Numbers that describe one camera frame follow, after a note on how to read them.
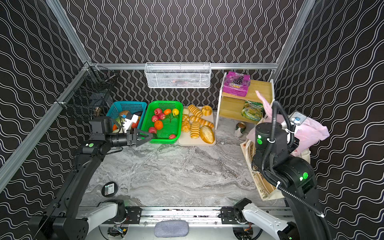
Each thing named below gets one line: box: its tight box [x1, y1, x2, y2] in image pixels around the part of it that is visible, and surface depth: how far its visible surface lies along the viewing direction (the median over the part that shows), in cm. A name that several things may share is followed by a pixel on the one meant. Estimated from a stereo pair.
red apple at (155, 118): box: [152, 115, 159, 123], surface depth 112 cm
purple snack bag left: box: [222, 71, 251, 97], surface depth 83 cm
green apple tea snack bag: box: [241, 100, 264, 122], surface depth 97 cm
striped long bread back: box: [188, 104, 204, 118], surface depth 119 cm
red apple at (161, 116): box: [158, 113, 166, 120], surface depth 115 cm
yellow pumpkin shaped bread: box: [201, 105, 213, 116], surface depth 119 cm
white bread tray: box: [177, 108, 216, 147], surface depth 105 cm
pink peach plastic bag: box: [246, 90, 273, 142], surface depth 59 cm
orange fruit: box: [154, 120, 163, 130], surface depth 109 cm
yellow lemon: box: [172, 108, 180, 117], surface depth 116 cm
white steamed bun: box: [183, 107, 190, 115], surface depth 119 cm
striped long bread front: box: [190, 121, 201, 139], surface depth 108 cm
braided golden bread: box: [181, 120, 192, 133], surface depth 108 cm
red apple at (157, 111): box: [154, 108, 162, 115], surface depth 116 cm
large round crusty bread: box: [199, 125, 215, 144], surface depth 103 cm
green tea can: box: [235, 121, 247, 134], surface depth 100 cm
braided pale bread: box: [182, 114, 190, 122], surface depth 114 cm
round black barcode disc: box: [101, 181, 119, 198], surface depth 83 cm
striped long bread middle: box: [189, 115, 215, 129], surface depth 112 cm
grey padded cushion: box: [154, 220, 189, 238], surface depth 70 cm
